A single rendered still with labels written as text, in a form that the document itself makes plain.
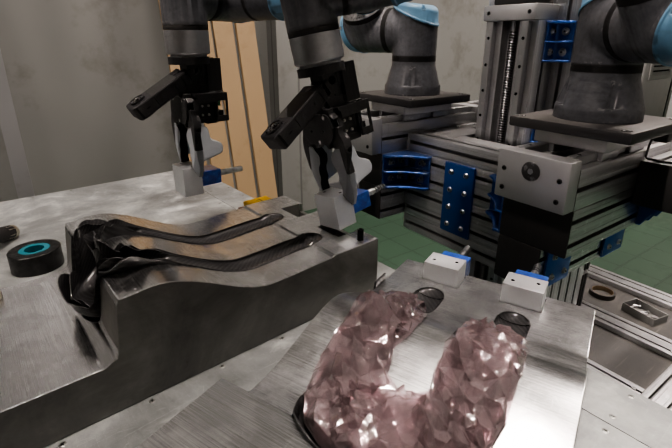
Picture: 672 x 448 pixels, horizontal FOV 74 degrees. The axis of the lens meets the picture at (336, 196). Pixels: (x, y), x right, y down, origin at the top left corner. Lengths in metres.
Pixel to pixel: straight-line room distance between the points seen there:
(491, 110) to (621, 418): 0.77
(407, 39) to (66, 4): 1.93
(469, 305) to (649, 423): 0.21
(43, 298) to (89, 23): 2.16
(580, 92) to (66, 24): 2.38
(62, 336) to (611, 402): 0.62
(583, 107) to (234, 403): 0.76
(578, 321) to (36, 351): 0.62
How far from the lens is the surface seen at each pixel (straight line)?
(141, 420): 0.57
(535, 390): 0.45
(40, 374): 0.57
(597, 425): 0.59
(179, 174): 0.87
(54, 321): 0.65
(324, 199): 0.69
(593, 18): 0.93
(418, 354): 0.46
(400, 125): 1.17
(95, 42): 2.75
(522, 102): 1.14
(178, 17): 0.83
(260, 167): 2.61
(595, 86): 0.93
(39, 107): 2.74
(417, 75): 1.21
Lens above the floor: 1.18
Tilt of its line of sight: 19 degrees down
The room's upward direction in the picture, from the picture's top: straight up
